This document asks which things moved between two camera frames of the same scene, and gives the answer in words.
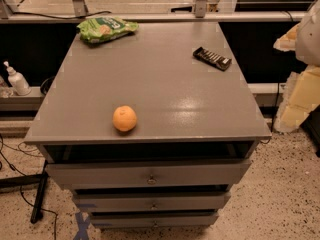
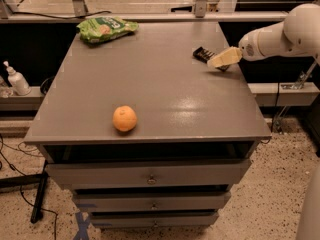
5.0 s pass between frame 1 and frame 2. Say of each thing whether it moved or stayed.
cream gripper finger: moved
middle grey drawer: stayed
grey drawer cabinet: stayed
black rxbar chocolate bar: stayed
